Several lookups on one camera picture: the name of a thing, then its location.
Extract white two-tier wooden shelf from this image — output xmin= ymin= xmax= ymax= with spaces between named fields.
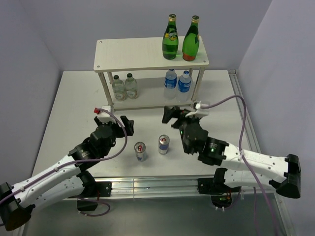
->
xmin=94 ymin=37 xmax=209 ymax=111

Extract green glass bottle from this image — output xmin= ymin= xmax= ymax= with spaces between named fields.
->
xmin=182 ymin=15 xmax=199 ymax=61
xmin=162 ymin=14 xmax=179 ymax=59

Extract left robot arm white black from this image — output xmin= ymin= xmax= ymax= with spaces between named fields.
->
xmin=0 ymin=114 xmax=134 ymax=231

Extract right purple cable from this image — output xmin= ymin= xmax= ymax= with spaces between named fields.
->
xmin=199 ymin=95 xmax=279 ymax=236

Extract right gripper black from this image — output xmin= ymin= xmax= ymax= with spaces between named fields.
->
xmin=162 ymin=105 xmax=201 ymax=137

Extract silver energy drink can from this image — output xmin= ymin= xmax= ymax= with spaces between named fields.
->
xmin=158 ymin=134 xmax=170 ymax=154
xmin=134 ymin=142 xmax=147 ymax=162

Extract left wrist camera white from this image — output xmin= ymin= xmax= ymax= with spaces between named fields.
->
xmin=94 ymin=106 xmax=116 ymax=123

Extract clear soda water bottle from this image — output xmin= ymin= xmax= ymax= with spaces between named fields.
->
xmin=125 ymin=73 xmax=138 ymax=99
xmin=112 ymin=75 xmax=126 ymax=101

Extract purple cable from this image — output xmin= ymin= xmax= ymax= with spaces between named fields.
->
xmin=0 ymin=109 xmax=128 ymax=227
xmin=199 ymin=95 xmax=279 ymax=236

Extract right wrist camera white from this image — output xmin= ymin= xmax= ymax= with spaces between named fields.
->
xmin=185 ymin=101 xmax=209 ymax=119

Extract water bottle blue cap front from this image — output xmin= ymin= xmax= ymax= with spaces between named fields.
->
xmin=164 ymin=69 xmax=177 ymax=100

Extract clear soda water bottle left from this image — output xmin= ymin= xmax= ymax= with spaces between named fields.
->
xmin=112 ymin=75 xmax=126 ymax=101

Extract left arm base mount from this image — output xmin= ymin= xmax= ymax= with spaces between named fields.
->
xmin=76 ymin=181 xmax=112 ymax=217

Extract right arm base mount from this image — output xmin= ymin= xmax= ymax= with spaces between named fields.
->
xmin=197 ymin=177 xmax=241 ymax=212

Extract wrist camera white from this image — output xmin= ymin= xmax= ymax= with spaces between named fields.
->
xmin=94 ymin=106 xmax=116 ymax=123
xmin=185 ymin=101 xmax=209 ymax=119

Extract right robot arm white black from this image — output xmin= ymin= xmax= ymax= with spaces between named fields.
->
xmin=162 ymin=106 xmax=301 ymax=199

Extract water bottle blue cap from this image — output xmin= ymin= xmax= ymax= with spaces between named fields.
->
xmin=164 ymin=69 xmax=177 ymax=100
xmin=176 ymin=70 xmax=192 ymax=102

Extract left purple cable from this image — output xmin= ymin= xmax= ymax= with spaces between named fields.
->
xmin=0 ymin=109 xmax=128 ymax=227

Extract aluminium frame rail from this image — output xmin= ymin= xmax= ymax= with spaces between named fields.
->
xmin=22 ymin=69 xmax=296 ymax=236

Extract clear soda water bottle right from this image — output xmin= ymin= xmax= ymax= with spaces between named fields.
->
xmin=125 ymin=73 xmax=138 ymax=99

